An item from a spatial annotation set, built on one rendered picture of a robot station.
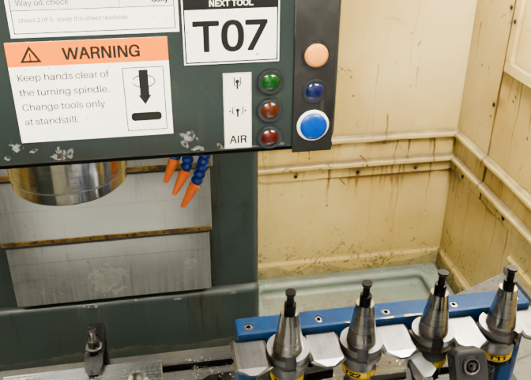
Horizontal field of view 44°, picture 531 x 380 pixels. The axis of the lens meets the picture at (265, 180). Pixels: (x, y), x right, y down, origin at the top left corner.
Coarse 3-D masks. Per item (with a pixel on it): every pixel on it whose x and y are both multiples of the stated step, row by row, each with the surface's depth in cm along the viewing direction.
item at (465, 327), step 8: (456, 320) 103; (464, 320) 103; (472, 320) 103; (456, 328) 101; (464, 328) 101; (472, 328) 101; (456, 336) 100; (464, 336) 100; (472, 336) 100; (480, 336) 100; (456, 344) 98; (464, 344) 98; (472, 344) 98; (480, 344) 98
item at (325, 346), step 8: (304, 336) 100; (312, 336) 99; (320, 336) 99; (328, 336) 99; (336, 336) 100; (312, 344) 98; (320, 344) 98; (328, 344) 98; (336, 344) 98; (312, 352) 96; (320, 352) 96; (328, 352) 96; (336, 352) 96; (344, 352) 97; (312, 360) 95; (320, 360) 95; (328, 360) 95; (336, 360) 95; (344, 360) 95
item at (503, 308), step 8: (496, 296) 98; (504, 296) 97; (512, 296) 97; (496, 304) 98; (504, 304) 98; (512, 304) 97; (488, 312) 101; (496, 312) 99; (504, 312) 98; (512, 312) 98; (488, 320) 100; (496, 320) 99; (504, 320) 98; (512, 320) 99; (496, 328) 99; (504, 328) 99; (512, 328) 99
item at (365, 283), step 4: (364, 280) 93; (368, 280) 93; (364, 284) 92; (368, 284) 92; (364, 288) 93; (368, 288) 93; (360, 292) 94; (364, 292) 93; (368, 292) 93; (360, 296) 94; (364, 296) 93; (368, 296) 93; (360, 300) 94; (364, 300) 93; (368, 300) 93; (360, 304) 94; (364, 304) 94; (368, 304) 94
